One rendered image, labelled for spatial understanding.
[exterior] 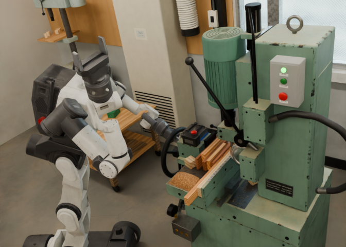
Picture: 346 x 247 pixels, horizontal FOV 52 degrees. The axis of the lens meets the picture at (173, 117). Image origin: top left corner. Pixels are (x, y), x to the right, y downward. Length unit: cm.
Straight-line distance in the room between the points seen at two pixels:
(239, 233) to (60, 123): 93
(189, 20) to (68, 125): 173
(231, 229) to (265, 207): 21
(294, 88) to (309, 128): 20
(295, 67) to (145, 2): 196
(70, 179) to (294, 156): 108
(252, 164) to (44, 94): 92
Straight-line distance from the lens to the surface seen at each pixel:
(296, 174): 151
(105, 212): 296
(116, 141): 135
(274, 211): 162
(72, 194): 200
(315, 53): 124
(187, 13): 292
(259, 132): 135
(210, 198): 158
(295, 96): 125
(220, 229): 179
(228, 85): 148
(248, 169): 147
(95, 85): 122
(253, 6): 136
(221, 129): 166
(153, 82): 324
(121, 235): 244
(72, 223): 208
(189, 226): 182
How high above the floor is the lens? 194
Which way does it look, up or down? 29 degrees down
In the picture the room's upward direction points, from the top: 9 degrees counter-clockwise
